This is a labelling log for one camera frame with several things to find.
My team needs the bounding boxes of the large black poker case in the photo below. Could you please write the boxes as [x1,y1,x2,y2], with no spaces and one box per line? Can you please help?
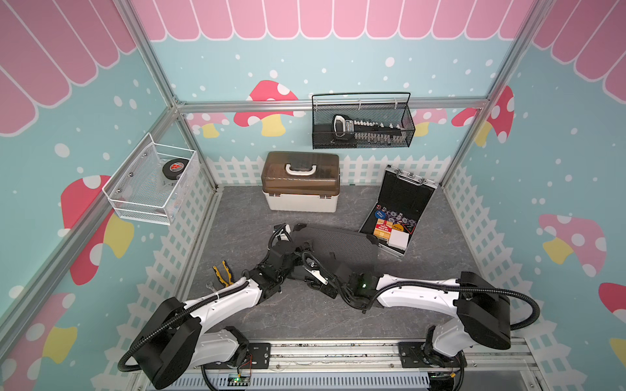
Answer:
[291,223,379,273]

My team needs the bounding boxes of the yellow handled pliers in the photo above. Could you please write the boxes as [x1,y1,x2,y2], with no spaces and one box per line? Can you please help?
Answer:
[212,260,234,288]

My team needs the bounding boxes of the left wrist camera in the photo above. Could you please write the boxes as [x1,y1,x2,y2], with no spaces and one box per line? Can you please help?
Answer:
[273,223,292,241]

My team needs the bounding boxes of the black tape roll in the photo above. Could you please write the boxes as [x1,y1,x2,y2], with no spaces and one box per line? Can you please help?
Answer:
[161,158,190,181]

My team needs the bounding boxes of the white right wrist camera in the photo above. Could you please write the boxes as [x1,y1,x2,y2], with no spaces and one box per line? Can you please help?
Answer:
[309,268,329,285]

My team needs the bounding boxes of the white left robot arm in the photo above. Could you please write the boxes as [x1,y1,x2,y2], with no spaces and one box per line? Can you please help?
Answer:
[117,241,301,390]

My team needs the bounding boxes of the small silver poker case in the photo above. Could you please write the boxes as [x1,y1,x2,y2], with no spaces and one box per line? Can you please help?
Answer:
[360,165,438,257]

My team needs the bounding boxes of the white card box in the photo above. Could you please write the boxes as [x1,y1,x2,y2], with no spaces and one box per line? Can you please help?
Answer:
[387,229,410,251]

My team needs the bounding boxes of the red Texas Hold'em card box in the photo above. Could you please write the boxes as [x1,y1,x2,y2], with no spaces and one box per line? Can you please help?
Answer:
[373,218,394,241]

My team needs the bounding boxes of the black wire wall basket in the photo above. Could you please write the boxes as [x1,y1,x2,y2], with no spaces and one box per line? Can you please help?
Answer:
[311,92,415,149]

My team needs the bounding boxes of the white wire wall basket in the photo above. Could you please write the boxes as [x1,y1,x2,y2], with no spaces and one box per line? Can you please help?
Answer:
[102,135,200,226]

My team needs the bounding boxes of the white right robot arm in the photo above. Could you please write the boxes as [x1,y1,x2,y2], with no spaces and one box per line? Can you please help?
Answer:
[290,251,541,368]

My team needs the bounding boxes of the white and brown tackle box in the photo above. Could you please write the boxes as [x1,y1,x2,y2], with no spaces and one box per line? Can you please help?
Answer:
[261,151,340,213]

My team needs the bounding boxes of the socket wrench set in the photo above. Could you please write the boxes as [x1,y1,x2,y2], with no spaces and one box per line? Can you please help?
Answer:
[331,115,407,147]

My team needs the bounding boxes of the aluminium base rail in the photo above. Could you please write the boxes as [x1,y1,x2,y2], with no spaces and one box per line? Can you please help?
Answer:
[131,338,539,391]

